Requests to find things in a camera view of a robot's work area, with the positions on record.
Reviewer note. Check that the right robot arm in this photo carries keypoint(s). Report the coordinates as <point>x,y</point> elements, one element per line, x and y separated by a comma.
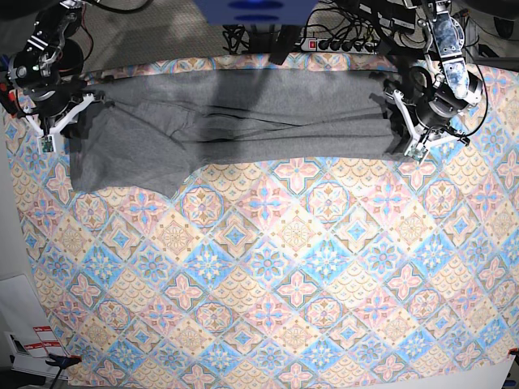
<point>41,81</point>

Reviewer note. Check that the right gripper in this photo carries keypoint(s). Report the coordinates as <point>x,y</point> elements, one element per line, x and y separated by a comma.
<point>53,102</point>

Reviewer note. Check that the patterned tile tablecloth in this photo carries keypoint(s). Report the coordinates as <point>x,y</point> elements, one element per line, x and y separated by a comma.
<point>283,274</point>

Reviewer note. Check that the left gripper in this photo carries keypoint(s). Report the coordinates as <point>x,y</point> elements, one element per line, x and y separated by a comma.
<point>429,111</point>

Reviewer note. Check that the white box with red labels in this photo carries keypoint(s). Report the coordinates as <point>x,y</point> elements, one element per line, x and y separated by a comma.
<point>31,353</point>

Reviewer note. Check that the black centre post clamp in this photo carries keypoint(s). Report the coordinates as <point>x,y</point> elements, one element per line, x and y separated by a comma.
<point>287,38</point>

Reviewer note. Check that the grey T-shirt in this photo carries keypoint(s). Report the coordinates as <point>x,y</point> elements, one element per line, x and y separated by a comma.
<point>157,130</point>

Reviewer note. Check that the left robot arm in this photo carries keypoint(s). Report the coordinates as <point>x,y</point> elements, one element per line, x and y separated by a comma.
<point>445,87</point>

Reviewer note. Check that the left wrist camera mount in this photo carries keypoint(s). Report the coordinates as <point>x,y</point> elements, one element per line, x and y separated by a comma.
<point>422,141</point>

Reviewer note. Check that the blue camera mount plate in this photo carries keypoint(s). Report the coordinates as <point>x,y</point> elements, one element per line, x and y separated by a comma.
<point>227,12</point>

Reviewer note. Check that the blue spring clamp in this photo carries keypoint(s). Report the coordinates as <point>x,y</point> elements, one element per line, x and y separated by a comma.
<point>62,362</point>

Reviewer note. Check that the red and black clamp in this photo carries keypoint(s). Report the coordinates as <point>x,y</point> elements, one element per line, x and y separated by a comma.
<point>9,100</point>

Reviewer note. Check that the white power strip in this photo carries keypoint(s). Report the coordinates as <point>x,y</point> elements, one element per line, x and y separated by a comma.
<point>329,45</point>

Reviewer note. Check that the black round weight disc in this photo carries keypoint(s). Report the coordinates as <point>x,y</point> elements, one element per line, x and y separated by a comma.
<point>72,60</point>

